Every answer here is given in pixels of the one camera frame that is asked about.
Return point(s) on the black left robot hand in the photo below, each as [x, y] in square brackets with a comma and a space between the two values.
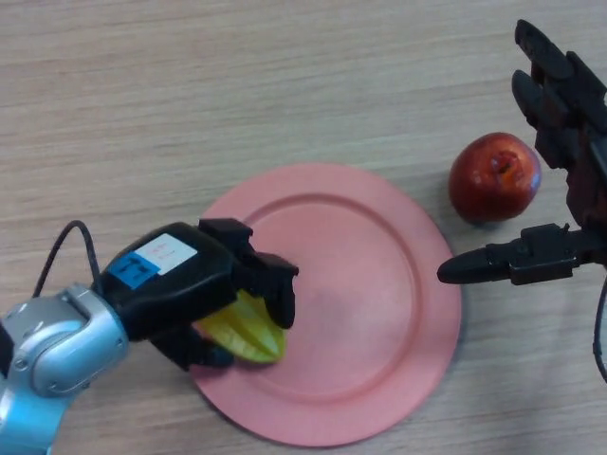
[189, 279]

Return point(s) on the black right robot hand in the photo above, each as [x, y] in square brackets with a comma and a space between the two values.
[578, 137]

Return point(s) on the yellow starfruit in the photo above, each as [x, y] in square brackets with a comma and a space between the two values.
[246, 334]

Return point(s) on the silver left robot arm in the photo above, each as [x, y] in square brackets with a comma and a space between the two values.
[52, 351]

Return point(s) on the pink round plate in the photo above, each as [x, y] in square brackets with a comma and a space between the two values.
[370, 308]

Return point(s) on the red apple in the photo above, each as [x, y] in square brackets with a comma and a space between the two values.
[488, 185]

